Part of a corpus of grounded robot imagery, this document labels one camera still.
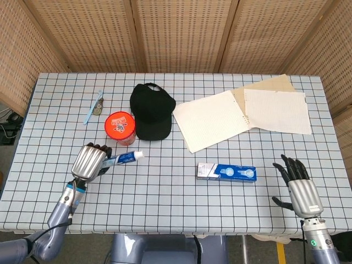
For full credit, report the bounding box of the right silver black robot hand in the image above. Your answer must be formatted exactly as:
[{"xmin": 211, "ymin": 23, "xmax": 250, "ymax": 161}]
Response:
[{"xmin": 272, "ymin": 154, "xmax": 324, "ymax": 218}]

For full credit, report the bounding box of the black cables and floor equipment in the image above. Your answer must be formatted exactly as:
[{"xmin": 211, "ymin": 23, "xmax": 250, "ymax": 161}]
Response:
[{"xmin": 0, "ymin": 108, "xmax": 24, "ymax": 145}]

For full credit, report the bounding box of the loose torn lined paper sheet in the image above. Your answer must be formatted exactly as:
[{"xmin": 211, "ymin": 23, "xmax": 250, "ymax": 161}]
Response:
[{"xmin": 244, "ymin": 88, "xmax": 312, "ymax": 135}]

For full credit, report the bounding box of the orange instant noodle cup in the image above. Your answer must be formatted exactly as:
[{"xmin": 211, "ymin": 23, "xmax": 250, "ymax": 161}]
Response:
[{"xmin": 104, "ymin": 111, "xmax": 136, "ymax": 147}]

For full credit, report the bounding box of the woven wicker folding screen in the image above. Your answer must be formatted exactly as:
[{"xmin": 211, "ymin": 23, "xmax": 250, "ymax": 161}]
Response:
[{"xmin": 0, "ymin": 0, "xmax": 352, "ymax": 163}]

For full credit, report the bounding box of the small round metallic trinket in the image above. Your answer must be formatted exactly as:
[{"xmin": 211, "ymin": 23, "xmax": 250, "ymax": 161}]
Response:
[{"xmin": 93, "ymin": 98, "xmax": 105, "ymax": 116}]

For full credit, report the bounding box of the blue toothbrush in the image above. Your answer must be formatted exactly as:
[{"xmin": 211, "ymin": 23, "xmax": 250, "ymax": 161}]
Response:
[{"xmin": 83, "ymin": 90, "xmax": 104, "ymax": 125}]

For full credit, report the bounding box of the blue and white toothpaste tube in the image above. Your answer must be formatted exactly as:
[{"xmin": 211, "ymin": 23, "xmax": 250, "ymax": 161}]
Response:
[{"xmin": 101, "ymin": 151, "xmax": 145, "ymax": 168}]

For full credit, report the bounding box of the open lined notebook brown cover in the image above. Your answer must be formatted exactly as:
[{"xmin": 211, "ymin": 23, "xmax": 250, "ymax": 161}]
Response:
[{"xmin": 172, "ymin": 74, "xmax": 295, "ymax": 154}]

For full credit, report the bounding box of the blue checkered tablecloth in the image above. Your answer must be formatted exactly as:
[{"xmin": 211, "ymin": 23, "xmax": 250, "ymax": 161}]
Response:
[{"xmin": 0, "ymin": 73, "xmax": 352, "ymax": 238}]

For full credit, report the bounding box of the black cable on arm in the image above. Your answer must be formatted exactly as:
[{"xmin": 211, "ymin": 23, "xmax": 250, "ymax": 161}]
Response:
[{"xmin": 27, "ymin": 178, "xmax": 77, "ymax": 261}]

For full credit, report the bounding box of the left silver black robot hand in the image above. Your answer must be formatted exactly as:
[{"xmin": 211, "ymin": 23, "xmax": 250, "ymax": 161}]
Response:
[{"xmin": 70, "ymin": 142, "xmax": 113, "ymax": 183}]

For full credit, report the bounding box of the grey robot torso base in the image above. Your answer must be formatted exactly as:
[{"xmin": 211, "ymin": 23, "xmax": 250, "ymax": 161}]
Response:
[{"xmin": 109, "ymin": 233, "xmax": 229, "ymax": 264}]

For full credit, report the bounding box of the blue toothpaste box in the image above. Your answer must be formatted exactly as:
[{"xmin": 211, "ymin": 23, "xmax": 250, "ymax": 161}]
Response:
[{"xmin": 196, "ymin": 162, "xmax": 257, "ymax": 182}]

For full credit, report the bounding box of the black baseball cap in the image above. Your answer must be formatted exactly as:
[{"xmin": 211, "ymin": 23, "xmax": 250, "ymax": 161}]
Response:
[{"xmin": 130, "ymin": 82, "xmax": 177, "ymax": 141}]

